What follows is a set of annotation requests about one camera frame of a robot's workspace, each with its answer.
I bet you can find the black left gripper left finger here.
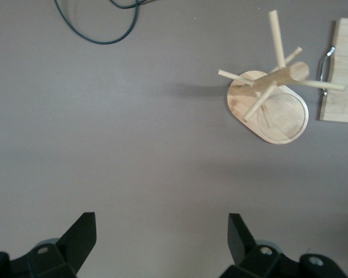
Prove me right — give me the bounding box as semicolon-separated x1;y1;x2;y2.
0;212;97;278

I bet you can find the black cable loop on table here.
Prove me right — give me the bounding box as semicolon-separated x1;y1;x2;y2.
54;0;159;46

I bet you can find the wooden mug tree stand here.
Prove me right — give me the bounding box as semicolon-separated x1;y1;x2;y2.
217;10;347;145

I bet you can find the brown table cover sheet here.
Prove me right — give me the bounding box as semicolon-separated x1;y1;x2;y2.
0;0;348;278

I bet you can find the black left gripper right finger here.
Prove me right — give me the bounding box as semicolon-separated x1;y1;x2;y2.
222;213;348;278

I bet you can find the bamboo cutting board, metal handle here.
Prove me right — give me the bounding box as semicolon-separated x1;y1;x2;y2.
318;17;348;125

